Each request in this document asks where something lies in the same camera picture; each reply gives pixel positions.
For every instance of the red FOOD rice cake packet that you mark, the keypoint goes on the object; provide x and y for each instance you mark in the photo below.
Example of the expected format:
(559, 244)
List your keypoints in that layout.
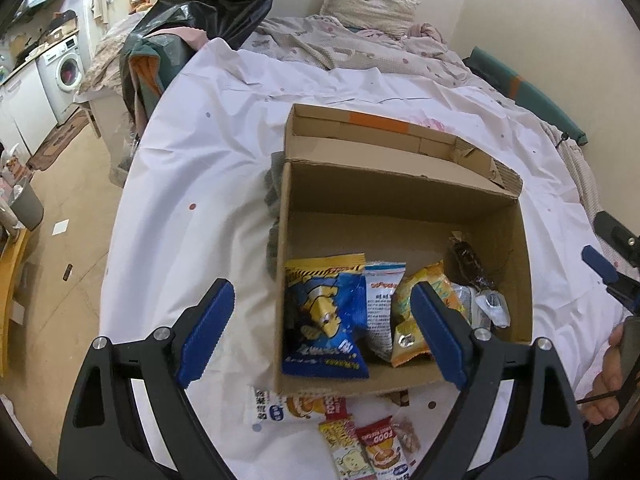
(384, 450)

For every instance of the floral blanket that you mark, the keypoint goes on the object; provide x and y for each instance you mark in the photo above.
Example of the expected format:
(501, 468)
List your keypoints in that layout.
(324, 42)

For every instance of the white blue snack bag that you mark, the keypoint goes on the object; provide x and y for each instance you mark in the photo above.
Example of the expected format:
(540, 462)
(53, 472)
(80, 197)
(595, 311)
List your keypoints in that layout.
(381, 280)

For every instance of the white washing machine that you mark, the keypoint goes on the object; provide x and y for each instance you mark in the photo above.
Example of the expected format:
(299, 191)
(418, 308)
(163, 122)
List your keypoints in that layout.
(61, 72)

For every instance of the silver white snack packet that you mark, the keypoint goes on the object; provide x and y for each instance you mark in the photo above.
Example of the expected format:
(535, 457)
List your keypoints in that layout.
(475, 316)

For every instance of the white kitchen cabinet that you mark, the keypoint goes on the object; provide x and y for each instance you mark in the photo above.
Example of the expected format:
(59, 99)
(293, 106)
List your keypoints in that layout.
(27, 117)

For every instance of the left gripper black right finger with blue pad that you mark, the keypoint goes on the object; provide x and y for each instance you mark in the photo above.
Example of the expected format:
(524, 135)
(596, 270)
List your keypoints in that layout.
(515, 416)

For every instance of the brown door mat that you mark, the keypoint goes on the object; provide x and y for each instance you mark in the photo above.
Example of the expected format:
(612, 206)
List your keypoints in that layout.
(57, 141)

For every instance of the brown patterned snack packet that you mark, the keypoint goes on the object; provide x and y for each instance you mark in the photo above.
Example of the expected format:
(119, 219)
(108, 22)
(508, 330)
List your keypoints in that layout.
(406, 434)

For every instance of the blue yellow chip bag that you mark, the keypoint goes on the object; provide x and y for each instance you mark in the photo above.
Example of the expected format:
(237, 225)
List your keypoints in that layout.
(325, 313)

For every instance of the teal orange mat roll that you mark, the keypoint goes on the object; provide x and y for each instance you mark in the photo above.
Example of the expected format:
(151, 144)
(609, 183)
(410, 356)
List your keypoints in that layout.
(512, 85)

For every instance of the person's right hand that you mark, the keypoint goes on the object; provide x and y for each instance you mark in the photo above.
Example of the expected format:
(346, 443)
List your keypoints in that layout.
(607, 382)

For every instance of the white red FOOD packet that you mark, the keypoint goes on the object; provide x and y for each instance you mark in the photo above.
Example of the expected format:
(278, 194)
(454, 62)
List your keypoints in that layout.
(267, 407)

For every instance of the black plastic bag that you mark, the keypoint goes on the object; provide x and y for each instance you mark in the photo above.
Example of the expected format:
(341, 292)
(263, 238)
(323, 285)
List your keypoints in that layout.
(231, 20)

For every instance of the dark brown clear snack packet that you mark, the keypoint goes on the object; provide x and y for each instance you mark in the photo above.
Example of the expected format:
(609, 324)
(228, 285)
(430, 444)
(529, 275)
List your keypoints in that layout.
(487, 297)

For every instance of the white paper scrap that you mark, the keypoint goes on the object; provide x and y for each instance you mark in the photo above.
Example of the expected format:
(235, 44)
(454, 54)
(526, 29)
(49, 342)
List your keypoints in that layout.
(60, 227)

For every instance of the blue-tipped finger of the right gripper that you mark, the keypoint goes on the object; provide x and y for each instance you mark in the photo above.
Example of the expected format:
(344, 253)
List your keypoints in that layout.
(624, 289)

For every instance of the open cardboard box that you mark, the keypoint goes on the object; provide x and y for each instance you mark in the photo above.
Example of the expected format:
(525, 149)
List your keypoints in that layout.
(355, 183)

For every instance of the yellow wooden chair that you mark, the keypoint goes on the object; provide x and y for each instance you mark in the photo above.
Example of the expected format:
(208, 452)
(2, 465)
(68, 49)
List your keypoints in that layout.
(10, 263)

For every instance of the yellow orange snack bag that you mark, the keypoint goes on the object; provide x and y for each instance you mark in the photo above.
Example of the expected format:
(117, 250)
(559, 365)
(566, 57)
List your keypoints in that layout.
(408, 340)

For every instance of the white bed sheet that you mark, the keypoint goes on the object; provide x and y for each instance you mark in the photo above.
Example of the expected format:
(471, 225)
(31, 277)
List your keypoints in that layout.
(193, 210)

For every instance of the beige pillow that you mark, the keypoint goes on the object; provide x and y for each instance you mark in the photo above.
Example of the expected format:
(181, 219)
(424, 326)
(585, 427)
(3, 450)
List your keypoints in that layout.
(393, 17)

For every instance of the small black floor object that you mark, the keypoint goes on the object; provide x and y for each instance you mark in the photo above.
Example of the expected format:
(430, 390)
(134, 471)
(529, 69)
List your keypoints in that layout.
(67, 272)

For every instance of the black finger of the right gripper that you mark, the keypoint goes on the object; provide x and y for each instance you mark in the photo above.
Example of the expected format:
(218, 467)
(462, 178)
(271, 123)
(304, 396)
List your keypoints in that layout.
(617, 236)

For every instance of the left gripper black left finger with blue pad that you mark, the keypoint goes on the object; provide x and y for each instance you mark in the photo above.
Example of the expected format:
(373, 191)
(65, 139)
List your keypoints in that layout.
(129, 416)

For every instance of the yellow bear snack packet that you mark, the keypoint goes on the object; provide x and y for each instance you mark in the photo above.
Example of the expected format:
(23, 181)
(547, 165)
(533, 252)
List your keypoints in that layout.
(349, 457)

